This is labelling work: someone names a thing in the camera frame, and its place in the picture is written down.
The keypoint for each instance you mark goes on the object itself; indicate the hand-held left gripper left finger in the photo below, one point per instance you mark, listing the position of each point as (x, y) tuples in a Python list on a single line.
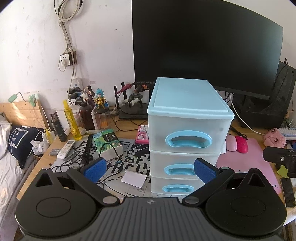
[(94, 170)]

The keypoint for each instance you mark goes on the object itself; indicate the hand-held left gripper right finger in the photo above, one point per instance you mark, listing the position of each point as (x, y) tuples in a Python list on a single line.
[(204, 172)]

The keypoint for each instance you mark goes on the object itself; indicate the light blue plastic drawer cabinet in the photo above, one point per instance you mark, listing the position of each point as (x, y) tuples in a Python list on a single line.
[(189, 97)]

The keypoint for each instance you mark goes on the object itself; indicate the yellow-green paper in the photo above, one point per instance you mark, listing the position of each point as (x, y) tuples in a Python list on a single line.
[(282, 172)]

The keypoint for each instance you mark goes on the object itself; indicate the pink game controller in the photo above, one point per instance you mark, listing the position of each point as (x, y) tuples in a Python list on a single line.
[(274, 138)]

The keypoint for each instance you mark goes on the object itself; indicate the white and blue keyboard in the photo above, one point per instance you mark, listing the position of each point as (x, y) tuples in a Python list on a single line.
[(288, 133)]

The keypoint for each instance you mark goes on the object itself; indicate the black microphone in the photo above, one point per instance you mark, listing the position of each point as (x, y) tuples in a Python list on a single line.
[(86, 148)]

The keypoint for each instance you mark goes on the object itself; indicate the pink mouse pad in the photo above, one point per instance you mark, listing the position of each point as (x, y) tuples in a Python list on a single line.
[(254, 160)]

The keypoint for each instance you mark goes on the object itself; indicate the green printed box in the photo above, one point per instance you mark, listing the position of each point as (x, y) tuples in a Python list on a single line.
[(106, 139)]

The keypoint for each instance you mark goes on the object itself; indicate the white remote control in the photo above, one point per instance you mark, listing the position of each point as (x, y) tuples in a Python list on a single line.
[(66, 148)]

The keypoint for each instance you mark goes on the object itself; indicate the small flower decoration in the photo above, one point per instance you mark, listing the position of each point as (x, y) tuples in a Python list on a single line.
[(291, 119)]

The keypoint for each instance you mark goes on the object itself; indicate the smartphone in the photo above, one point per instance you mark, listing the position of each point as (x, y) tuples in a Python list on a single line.
[(288, 192)]

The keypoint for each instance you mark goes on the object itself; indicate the hot pink mouse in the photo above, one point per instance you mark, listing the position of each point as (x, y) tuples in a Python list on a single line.
[(241, 144)]

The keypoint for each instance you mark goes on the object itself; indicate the light pink mouse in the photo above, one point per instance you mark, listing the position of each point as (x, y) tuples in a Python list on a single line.
[(231, 142)]

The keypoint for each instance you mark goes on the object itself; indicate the white paper card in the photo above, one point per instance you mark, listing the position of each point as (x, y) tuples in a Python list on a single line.
[(134, 179)]

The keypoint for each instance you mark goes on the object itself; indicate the black and white printed desk mat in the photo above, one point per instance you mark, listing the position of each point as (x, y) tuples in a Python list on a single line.
[(136, 160)]

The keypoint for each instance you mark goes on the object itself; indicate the small grey remote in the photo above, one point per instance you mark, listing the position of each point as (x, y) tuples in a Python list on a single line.
[(55, 152)]

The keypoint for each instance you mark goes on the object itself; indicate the clear orange display box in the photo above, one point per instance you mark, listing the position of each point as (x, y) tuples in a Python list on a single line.
[(103, 121)]

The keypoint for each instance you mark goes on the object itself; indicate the black computer case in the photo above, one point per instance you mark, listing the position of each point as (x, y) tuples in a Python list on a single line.
[(277, 104)]

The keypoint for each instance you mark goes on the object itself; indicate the yellow bottle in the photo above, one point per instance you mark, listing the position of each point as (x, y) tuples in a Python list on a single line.
[(72, 122)]

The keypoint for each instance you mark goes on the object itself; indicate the brown bottle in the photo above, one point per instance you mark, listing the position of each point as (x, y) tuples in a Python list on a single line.
[(86, 117)]

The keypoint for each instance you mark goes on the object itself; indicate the black bottle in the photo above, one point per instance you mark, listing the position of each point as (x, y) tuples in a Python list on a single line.
[(59, 126)]

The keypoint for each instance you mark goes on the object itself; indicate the white jar with pink label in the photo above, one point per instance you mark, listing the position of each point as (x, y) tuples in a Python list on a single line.
[(76, 115)]

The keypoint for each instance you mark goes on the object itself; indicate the small pink keyboard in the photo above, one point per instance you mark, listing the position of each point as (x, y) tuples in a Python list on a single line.
[(142, 134)]

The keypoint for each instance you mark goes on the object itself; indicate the white tissue pack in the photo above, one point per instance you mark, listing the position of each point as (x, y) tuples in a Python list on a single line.
[(39, 147)]

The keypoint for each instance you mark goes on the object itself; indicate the blue haired figurine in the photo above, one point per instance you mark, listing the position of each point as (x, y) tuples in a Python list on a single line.
[(101, 99)]

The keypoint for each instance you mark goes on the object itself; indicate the dark haired figurine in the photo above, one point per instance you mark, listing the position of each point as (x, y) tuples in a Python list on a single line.
[(89, 95)]

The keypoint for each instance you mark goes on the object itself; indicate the navy pillow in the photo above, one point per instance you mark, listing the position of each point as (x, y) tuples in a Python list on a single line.
[(22, 141)]

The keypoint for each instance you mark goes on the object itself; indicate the dark winged figurine on base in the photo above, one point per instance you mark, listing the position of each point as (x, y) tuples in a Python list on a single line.
[(135, 99)]

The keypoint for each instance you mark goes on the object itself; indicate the white power strip with plugs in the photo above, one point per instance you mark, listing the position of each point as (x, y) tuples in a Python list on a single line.
[(76, 87)]

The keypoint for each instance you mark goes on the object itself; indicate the white bed sheet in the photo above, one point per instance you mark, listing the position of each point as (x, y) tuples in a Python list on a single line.
[(9, 178)]

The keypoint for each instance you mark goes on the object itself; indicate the wooden headboard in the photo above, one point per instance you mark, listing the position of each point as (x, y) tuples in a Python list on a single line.
[(23, 113)]

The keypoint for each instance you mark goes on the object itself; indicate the green clip lamp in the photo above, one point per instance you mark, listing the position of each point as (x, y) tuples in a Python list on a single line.
[(31, 99)]

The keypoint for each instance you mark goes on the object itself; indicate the black curved monitor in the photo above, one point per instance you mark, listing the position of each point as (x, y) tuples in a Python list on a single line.
[(203, 46)]

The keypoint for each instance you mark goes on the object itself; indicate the wall socket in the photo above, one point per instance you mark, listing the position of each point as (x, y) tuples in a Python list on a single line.
[(66, 59)]

